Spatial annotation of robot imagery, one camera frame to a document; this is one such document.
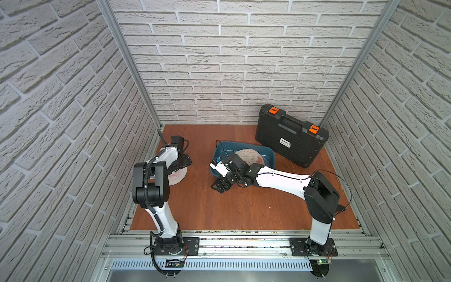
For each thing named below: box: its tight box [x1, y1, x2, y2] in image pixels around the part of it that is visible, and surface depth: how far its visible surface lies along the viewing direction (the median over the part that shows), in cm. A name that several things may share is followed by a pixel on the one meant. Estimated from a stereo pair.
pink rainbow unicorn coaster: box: [167, 166, 188, 187], surface depth 97 cm
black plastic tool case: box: [255, 103, 330, 169], surface depth 91 cm
